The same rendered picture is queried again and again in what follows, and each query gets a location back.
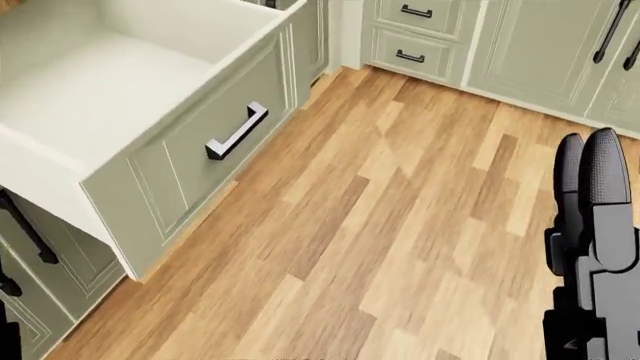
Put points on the closed sage green drawer front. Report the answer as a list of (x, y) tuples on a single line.
[(440, 63), (450, 18)]

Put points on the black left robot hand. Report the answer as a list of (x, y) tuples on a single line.
[(9, 341)]

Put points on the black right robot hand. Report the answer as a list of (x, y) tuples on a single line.
[(605, 176)]

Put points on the open white drawer green front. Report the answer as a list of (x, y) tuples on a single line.
[(100, 86)]

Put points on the sage green cabinet front panel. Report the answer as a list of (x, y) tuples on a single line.
[(312, 45)]

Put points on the tall sage green cabinet door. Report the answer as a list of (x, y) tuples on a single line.
[(535, 56), (620, 97)]

